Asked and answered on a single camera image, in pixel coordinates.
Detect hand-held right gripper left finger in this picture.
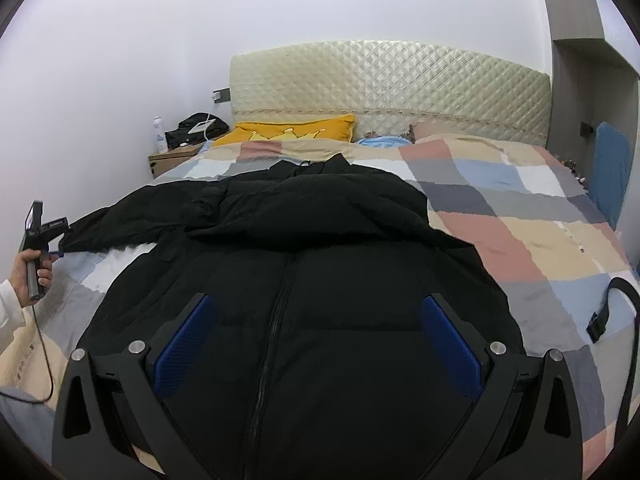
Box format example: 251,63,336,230
51,293,221,480

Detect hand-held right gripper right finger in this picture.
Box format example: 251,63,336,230
420,293,584,480

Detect black puffer jacket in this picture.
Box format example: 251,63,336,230
59,152,526,480

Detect person's left forearm white sleeve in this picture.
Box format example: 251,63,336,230
0,277,27,332

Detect person's left hand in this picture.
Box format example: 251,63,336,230
9,250,54,307

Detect wooden nightstand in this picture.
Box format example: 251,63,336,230
147,141,206,179

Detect checked pastel blanket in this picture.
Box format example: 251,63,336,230
0,135,640,480

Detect black bag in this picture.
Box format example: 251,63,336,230
164,112,231,150

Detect row of small bottles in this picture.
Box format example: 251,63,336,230
562,159,589,184

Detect light blue cloth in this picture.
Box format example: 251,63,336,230
356,135,416,147

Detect pink pillow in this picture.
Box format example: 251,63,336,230
409,120,471,142

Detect yellow pillow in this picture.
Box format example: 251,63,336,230
212,114,358,148

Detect cream quilted headboard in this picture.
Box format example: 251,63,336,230
229,38,552,148

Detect grey wardrobe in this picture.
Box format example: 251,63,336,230
532,0,640,161

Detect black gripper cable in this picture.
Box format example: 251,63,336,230
0,300,55,404

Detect black strap with buckle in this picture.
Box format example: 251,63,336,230
586,276,640,442

